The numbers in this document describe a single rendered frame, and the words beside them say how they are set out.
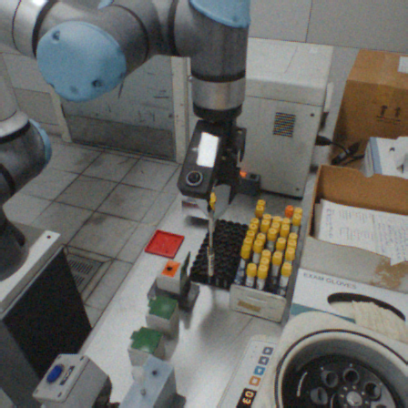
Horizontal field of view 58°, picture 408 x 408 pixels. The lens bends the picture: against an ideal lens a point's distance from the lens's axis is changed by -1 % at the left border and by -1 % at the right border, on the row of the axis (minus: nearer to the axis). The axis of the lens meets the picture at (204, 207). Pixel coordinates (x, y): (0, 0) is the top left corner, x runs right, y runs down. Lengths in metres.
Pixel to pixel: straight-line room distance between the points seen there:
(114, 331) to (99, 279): 1.25
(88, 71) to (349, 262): 0.52
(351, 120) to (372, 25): 0.94
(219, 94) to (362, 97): 0.80
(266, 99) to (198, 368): 0.56
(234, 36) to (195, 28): 0.05
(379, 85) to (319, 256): 0.67
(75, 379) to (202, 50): 0.48
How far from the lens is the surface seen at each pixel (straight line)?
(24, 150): 0.81
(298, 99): 0.86
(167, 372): 0.56
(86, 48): 0.39
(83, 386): 0.62
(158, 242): 0.85
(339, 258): 0.70
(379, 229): 0.87
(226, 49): 0.49
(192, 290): 0.74
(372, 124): 1.28
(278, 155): 0.93
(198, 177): 0.51
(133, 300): 0.76
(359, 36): 2.17
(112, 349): 0.71
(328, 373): 0.59
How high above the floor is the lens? 1.48
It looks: 41 degrees down
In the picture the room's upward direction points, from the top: straight up
